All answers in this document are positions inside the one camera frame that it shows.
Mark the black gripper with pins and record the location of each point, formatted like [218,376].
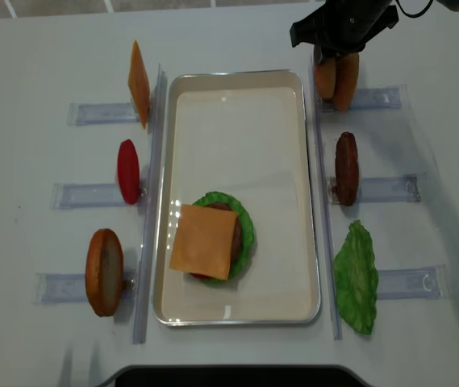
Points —
[343,26]

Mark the sesame top bun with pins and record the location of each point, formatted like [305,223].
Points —
[325,78]

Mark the upright brown meat patty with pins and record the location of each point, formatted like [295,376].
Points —
[347,169]

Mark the upright orange cheese slice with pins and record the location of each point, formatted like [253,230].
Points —
[138,84]

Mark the green lettuce leaf on stack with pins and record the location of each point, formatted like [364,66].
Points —
[248,233]

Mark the upright green lettuce leaf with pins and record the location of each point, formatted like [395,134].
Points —
[356,280]

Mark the upright red tomato slice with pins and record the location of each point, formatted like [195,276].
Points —
[128,171]

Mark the orange cheese slice on stack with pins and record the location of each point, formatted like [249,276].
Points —
[204,240]

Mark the clear holder cheese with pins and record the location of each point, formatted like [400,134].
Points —
[84,114]

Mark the red tomato slice on stack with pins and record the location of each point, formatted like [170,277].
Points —
[200,276]

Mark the clear holder lettuce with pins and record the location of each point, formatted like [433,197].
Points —
[416,283]

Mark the clear holder tomato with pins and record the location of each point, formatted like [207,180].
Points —
[77,196]

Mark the golden bun standing right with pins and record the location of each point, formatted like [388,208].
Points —
[347,71]

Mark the clear holder right buns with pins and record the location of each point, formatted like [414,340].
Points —
[390,97]

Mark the cream metal baking tray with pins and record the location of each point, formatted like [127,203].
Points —
[245,135]

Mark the brown patty on stack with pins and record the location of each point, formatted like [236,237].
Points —
[237,235]

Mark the upright bottom bun left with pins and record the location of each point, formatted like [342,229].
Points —
[104,272]

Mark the clear holder left bun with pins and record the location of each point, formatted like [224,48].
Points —
[57,288]

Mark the black monitor bottom edge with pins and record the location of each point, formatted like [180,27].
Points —
[234,376]

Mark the long clear right rail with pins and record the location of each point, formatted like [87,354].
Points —
[326,221]

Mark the long clear rail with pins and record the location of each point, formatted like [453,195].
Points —
[326,221]
[151,207]

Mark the long clear left rail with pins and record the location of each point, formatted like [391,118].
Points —
[151,207]

